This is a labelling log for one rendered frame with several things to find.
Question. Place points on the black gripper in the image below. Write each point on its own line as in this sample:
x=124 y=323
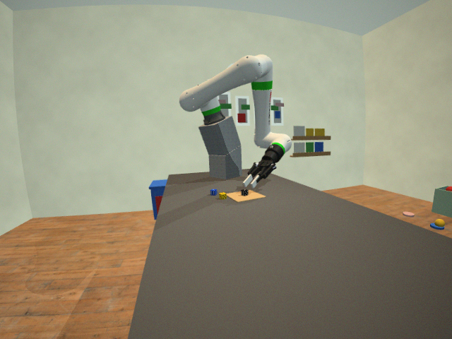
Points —
x=270 y=158

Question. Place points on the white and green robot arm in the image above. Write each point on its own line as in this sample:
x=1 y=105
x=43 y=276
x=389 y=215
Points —
x=249 y=69

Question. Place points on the orange flat square mat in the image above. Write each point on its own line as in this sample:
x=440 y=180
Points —
x=236 y=196

